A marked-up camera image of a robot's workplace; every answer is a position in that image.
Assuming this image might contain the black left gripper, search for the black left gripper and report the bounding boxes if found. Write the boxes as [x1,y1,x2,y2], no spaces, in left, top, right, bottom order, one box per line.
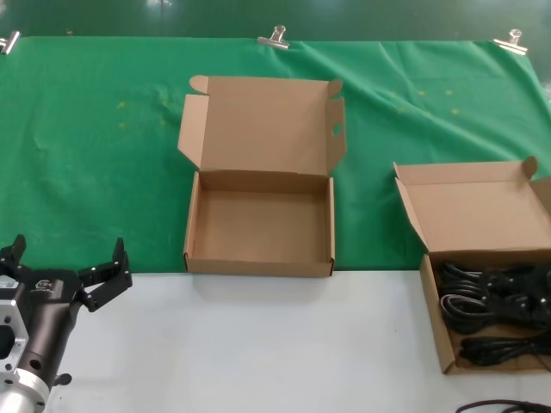
[0,233,134,391]

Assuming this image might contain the cardboard box with holed flap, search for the cardboard box with holed flap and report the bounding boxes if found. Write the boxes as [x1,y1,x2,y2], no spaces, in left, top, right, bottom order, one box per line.
[176,74,348,279]

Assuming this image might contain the brown cardboard box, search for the brown cardboard box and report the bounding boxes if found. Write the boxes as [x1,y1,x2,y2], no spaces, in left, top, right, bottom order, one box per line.
[393,155,551,375]

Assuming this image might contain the green table cloth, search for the green table cloth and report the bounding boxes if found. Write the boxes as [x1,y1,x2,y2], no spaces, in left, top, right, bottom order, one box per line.
[0,35,551,275]

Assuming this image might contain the silver binder clip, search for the silver binder clip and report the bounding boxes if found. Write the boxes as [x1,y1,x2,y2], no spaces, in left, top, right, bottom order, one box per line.
[492,28,529,56]
[0,29,22,56]
[257,24,292,52]

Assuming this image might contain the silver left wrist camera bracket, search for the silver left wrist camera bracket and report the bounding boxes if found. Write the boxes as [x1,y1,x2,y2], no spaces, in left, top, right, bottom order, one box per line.
[0,274,32,376]

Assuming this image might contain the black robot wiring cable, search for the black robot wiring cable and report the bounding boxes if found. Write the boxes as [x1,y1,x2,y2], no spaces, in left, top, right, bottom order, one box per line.
[454,398,551,413]

